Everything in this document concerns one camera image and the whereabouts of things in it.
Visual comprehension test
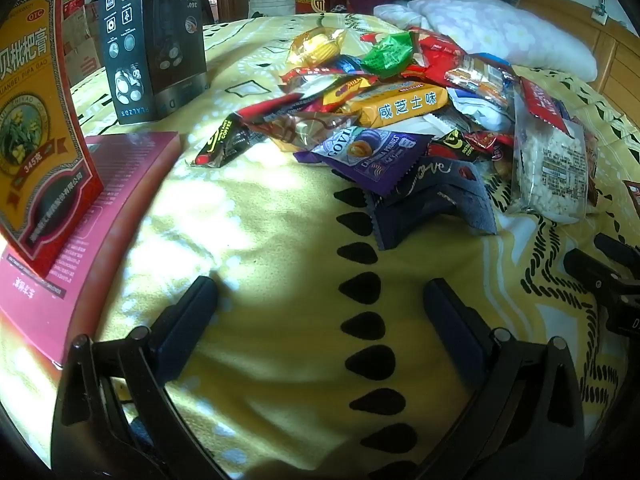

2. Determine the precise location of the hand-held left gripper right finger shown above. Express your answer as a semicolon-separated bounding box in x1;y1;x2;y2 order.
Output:
415;279;586;480

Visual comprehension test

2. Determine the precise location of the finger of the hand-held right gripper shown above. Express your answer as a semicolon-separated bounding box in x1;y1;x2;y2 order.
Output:
594;232;640;276
564;248;632;307

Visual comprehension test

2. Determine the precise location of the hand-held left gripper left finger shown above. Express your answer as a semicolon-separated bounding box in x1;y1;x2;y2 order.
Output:
52;276;221;480

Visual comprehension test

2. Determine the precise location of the pile of snack packets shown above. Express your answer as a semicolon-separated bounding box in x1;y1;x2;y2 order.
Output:
186;25;640;252

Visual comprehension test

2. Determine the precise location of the flat magenta box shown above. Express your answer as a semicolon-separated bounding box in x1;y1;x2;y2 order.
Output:
0;131;182;367

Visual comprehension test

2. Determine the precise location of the wooden headboard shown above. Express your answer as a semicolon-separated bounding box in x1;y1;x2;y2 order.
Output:
517;0;640;128

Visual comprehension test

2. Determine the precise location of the red and yellow medicine box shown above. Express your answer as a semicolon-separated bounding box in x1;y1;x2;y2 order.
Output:
0;0;105;278

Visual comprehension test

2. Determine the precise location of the white floral pillow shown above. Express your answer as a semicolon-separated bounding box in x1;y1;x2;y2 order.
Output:
374;0;599;82

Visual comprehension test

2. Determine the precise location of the black shaver box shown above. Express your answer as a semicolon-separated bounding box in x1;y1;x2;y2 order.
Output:
97;0;208;122

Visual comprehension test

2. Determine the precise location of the white tote bag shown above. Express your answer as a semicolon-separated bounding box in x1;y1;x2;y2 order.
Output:
247;0;297;19

